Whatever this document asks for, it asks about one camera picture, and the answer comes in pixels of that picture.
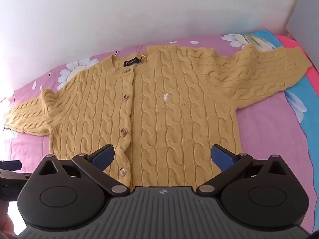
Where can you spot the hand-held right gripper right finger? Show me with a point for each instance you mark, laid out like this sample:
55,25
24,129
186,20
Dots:
220,158

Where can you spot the pink floral bed sheet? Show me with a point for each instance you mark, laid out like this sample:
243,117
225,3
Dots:
261,129

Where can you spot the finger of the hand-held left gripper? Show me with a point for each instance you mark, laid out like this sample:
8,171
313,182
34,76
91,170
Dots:
11,165
15,175

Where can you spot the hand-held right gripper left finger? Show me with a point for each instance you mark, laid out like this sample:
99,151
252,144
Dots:
103,157

